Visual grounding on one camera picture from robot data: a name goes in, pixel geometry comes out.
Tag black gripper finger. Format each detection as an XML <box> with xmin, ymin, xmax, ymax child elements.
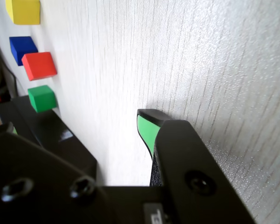
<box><xmin>137</xmin><ymin>108</ymin><xmax>256</xmax><ymax>224</ymax></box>
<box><xmin>0</xmin><ymin>123</ymin><xmax>114</xmax><ymax>224</ymax></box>

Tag green wooden cube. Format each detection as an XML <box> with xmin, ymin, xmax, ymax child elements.
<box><xmin>27</xmin><ymin>85</ymin><xmax>58</xmax><ymax>113</ymax></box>

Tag blue wooden cube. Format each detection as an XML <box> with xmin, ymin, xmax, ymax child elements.
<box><xmin>9</xmin><ymin>36</ymin><xmax>39</xmax><ymax>67</ymax></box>

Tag yellow wooden cube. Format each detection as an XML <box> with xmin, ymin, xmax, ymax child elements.
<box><xmin>5</xmin><ymin>0</ymin><xmax>41</xmax><ymax>25</ymax></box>

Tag black cardboard box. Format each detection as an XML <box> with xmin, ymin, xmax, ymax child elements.
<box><xmin>0</xmin><ymin>95</ymin><xmax>98</xmax><ymax>182</ymax></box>

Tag red wooden cube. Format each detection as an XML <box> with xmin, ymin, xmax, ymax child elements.
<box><xmin>21</xmin><ymin>52</ymin><xmax>58</xmax><ymax>82</ymax></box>

